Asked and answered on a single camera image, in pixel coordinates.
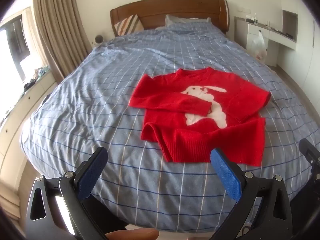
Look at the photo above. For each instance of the beige curtain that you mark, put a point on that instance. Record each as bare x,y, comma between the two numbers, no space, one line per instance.
57,30

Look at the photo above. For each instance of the window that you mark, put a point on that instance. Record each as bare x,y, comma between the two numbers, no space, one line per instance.
15,45

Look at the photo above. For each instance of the grey pillow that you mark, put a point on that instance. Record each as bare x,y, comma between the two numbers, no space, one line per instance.
180,19

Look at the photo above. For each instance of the striped pillow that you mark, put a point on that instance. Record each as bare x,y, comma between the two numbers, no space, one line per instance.
128,25

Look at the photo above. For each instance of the person's left hand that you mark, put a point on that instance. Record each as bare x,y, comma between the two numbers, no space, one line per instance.
132,234

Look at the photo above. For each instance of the small round device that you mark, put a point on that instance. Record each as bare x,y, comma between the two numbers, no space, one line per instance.
99,39

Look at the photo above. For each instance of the wooden headboard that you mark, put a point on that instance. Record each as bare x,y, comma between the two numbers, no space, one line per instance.
175,10

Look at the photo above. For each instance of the white desk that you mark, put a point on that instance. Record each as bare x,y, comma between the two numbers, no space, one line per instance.
252,32

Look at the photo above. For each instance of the blue plaid duvet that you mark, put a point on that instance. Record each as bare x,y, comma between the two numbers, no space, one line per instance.
100,92

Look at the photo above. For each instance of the white plastic bag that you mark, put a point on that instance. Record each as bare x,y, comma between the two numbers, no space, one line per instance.
258,47

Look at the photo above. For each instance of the white wardrobe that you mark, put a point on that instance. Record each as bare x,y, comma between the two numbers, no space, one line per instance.
307,62

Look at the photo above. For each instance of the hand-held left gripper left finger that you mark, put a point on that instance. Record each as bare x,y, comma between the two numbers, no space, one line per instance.
91,175

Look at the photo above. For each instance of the white windowsill cabinet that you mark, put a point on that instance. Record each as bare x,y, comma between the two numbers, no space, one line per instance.
25,105

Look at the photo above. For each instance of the red sweater with white rabbit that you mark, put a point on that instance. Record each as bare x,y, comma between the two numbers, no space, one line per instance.
200,135

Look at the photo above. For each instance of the pile of cloths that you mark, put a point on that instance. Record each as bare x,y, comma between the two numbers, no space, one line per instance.
37,76

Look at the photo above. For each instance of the small clear cup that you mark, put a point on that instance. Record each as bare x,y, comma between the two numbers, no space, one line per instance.
267,24

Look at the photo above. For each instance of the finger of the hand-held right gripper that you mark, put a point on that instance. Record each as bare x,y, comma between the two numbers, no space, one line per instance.
308,152

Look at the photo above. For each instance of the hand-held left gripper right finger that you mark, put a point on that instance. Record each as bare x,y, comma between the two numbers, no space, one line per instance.
226,175

